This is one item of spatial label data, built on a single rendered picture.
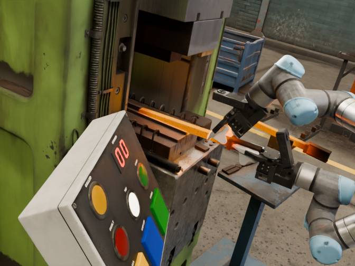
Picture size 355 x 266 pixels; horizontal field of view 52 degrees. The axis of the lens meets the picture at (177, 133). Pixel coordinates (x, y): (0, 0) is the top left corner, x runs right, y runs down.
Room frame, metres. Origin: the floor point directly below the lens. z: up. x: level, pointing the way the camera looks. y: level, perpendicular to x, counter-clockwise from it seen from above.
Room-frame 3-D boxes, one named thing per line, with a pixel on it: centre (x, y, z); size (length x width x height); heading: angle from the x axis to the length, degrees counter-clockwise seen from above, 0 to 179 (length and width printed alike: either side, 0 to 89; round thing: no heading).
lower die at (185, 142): (1.17, 0.16, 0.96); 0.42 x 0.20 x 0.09; 65
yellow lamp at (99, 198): (0.44, 0.10, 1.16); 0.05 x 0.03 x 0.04; 155
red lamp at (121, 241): (0.44, 0.06, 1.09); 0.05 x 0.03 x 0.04; 155
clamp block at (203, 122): (1.27, -0.05, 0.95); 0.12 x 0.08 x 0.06; 65
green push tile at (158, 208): (0.64, 0.01, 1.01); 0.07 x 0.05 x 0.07; 0
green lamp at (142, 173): (0.64, 0.05, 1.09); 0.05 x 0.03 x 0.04; 155
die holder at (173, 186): (1.23, 0.15, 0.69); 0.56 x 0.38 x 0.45; 65
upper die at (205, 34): (1.17, 0.16, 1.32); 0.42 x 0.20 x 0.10; 65
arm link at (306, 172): (0.94, -0.39, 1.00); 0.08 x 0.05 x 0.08; 155
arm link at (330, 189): (0.91, -0.46, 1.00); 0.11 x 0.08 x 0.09; 65
